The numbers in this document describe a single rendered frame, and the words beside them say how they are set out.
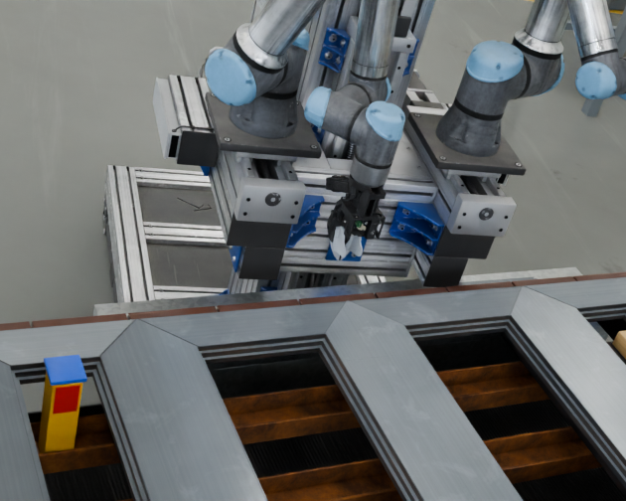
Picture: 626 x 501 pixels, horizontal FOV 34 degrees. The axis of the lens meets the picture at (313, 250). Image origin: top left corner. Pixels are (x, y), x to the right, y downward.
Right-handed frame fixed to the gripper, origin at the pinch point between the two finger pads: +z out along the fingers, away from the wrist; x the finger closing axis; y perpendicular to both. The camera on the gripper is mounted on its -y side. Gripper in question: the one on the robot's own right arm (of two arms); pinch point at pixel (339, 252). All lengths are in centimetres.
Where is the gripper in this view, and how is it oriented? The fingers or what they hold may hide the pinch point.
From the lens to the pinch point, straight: 213.1
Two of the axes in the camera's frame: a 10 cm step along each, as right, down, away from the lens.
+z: -2.3, 8.0, 5.6
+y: 3.8, 6.0, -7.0
